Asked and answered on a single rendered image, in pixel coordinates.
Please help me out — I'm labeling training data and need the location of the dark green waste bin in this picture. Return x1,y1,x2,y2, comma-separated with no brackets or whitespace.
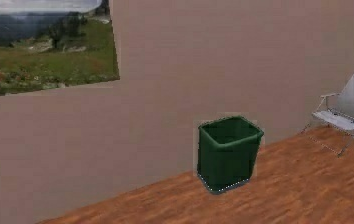
196,115,265,195

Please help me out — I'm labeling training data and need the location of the white metal frame chair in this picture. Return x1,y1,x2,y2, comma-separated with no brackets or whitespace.
300,70,354,158

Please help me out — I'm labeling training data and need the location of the window with landscape view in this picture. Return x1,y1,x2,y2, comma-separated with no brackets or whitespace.
0,0,121,99

